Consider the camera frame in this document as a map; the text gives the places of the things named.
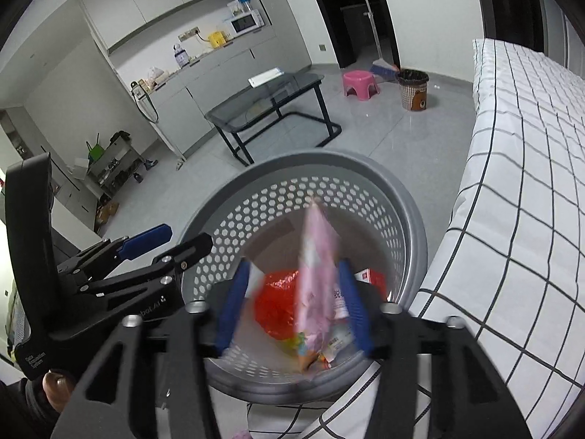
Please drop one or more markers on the red plastic bag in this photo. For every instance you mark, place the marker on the red plastic bag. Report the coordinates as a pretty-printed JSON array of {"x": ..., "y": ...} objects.
[{"x": 274, "y": 306}]

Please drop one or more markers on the broom with blue head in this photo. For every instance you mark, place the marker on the broom with blue head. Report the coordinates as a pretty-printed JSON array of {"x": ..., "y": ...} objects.
[{"x": 381, "y": 71}]

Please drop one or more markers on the flat white box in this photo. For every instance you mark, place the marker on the flat white box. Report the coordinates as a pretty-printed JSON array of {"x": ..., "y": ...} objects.
[{"x": 266, "y": 77}]

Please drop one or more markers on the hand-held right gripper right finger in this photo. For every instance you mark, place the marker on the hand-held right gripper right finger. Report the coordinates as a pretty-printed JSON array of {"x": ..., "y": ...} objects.
[{"x": 354, "y": 311}]

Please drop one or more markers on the grey perforated plastic basket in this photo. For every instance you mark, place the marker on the grey perforated plastic basket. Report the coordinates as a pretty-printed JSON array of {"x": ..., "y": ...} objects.
[{"x": 320, "y": 158}]

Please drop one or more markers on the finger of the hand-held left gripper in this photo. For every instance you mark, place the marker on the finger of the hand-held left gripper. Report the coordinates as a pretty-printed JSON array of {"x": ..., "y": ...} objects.
[
  {"x": 146, "y": 240},
  {"x": 183, "y": 256}
]

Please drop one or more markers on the colourful small snack wrapper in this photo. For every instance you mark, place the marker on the colourful small snack wrapper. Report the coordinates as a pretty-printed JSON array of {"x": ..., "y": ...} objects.
[{"x": 304, "y": 345}]

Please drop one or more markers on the pink plastic stool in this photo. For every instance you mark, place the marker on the pink plastic stool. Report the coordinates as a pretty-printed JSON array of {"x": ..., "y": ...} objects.
[{"x": 361, "y": 82}]

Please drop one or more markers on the wall power outlet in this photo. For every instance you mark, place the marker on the wall power outlet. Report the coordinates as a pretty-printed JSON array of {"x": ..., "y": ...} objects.
[{"x": 188, "y": 34}]

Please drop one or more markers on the dark glass side table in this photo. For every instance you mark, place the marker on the dark glass side table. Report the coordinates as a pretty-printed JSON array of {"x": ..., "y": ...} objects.
[{"x": 260, "y": 100}]

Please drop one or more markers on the brown cardboard box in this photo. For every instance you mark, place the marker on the brown cardboard box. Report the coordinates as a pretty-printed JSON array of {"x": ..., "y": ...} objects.
[{"x": 106, "y": 217}]

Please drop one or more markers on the white microwave oven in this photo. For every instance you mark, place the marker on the white microwave oven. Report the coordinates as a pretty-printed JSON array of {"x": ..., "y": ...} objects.
[{"x": 244, "y": 23}]

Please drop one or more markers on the grey cabinet unit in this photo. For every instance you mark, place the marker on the grey cabinet unit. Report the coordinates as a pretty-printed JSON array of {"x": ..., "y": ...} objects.
[{"x": 205, "y": 77}]

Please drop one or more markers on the beige plastic bag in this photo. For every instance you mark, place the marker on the beige plastic bag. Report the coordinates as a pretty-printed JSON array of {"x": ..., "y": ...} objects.
[{"x": 156, "y": 76}]

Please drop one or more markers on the person's left hand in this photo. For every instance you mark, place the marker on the person's left hand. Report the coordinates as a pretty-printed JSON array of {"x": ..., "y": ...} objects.
[{"x": 59, "y": 391}]

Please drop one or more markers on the red and white carton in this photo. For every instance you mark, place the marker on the red and white carton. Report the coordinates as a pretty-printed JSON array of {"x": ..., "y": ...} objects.
[{"x": 377, "y": 281}]

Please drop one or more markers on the black and white checkered tablecloth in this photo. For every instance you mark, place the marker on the black and white checkered tablecloth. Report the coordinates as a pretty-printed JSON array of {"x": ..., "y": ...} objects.
[{"x": 525, "y": 192}]

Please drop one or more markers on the brown wicker waste bin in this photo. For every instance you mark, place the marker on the brown wicker waste bin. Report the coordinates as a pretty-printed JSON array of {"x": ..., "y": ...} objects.
[{"x": 412, "y": 93}]

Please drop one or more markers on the person's left forearm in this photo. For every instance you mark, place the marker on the person's left forearm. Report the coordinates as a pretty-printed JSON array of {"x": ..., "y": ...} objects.
[{"x": 23, "y": 414}]

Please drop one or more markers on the pink and white snack packet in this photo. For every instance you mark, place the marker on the pink and white snack packet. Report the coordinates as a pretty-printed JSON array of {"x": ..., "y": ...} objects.
[{"x": 317, "y": 274}]

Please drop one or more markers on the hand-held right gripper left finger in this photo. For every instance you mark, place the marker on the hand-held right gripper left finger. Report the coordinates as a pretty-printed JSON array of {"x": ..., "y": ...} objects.
[{"x": 231, "y": 311}]

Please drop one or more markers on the yellow container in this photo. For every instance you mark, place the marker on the yellow container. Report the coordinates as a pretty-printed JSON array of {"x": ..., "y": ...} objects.
[{"x": 218, "y": 39}]

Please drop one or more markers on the metal shoe rack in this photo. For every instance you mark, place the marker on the metal shoe rack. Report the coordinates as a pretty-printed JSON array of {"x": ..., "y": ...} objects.
[{"x": 114, "y": 164}]

